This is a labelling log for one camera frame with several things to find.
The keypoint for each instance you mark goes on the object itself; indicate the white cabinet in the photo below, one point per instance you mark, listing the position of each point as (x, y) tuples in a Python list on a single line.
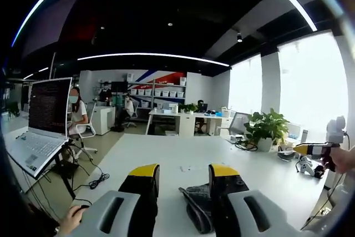
[(104, 119)]

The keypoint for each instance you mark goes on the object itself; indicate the large potted green plant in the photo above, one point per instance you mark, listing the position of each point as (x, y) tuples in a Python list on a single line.
[(266, 127)]

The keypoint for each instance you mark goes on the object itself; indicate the black ceiling spot lamp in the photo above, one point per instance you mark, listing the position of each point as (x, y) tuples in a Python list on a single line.
[(239, 38)]

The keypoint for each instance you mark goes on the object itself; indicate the white laptop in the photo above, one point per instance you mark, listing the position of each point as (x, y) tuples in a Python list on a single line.
[(44, 128)]

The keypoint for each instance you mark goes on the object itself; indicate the grey mesh office chair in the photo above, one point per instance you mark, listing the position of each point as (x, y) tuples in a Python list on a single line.
[(238, 123)]

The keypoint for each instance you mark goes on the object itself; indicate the white game controller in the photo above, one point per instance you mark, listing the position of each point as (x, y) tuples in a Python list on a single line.
[(305, 166)]

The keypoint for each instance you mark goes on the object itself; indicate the grey white headset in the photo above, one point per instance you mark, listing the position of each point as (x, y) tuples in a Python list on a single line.
[(287, 156)]

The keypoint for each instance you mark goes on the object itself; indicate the black laptop stand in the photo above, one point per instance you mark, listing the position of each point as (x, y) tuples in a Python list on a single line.
[(65, 170)]

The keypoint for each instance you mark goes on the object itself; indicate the person's right hand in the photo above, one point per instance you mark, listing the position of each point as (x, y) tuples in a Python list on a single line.
[(344, 159)]

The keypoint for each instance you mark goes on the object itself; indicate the white office desk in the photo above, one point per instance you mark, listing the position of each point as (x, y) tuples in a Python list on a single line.
[(183, 121)]

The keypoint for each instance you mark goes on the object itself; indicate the white office chair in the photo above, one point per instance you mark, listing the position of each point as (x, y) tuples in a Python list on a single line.
[(87, 131), (134, 115)]

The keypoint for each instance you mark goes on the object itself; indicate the black computer mouse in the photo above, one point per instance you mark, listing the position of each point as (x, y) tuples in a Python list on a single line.
[(85, 206)]

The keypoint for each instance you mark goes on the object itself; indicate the small green desk plant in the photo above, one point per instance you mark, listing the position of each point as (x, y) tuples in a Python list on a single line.
[(190, 107)]

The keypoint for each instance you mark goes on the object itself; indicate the metal storage shelf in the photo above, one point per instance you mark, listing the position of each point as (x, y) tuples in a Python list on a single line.
[(154, 96)]

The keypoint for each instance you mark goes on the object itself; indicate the dark grey towel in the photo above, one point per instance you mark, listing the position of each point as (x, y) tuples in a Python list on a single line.
[(198, 206)]

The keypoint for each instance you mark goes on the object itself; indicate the black monitor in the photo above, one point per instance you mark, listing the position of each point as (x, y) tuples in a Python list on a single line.
[(119, 86)]

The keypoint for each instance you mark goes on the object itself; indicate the small black object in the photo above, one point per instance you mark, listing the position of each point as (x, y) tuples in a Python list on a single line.
[(319, 171)]

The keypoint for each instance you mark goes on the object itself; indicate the row of white storage bins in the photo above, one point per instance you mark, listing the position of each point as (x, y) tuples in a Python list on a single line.
[(158, 93)]

